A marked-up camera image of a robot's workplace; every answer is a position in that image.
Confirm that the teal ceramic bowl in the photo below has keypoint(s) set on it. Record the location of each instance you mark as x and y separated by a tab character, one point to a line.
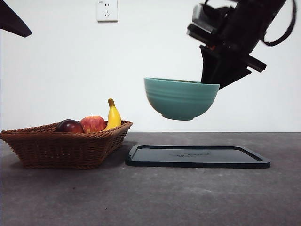
181	99

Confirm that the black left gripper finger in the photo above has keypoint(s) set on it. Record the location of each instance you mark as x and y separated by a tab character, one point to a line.
11	22

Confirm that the dark red plum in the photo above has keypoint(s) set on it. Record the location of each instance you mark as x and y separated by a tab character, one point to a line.
70	127

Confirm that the white wall outlet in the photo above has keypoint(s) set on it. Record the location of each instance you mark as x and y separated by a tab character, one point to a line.
107	11

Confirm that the red yellow apple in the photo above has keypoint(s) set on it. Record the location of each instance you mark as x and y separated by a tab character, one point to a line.
93	123

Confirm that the pale grey camera box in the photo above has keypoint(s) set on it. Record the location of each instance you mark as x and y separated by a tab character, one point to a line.
202	15

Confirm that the yellow banana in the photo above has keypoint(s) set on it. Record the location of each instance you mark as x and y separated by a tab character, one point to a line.
114	117

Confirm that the dark rectangular tray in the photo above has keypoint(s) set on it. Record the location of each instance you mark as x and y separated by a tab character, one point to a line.
164	159

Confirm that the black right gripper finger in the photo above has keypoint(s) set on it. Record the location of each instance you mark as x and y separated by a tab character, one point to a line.
232	74
210	68

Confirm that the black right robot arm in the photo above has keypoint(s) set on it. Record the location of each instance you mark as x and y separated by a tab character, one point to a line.
254	18

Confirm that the brown wicker basket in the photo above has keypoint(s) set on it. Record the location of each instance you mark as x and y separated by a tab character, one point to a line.
58	150

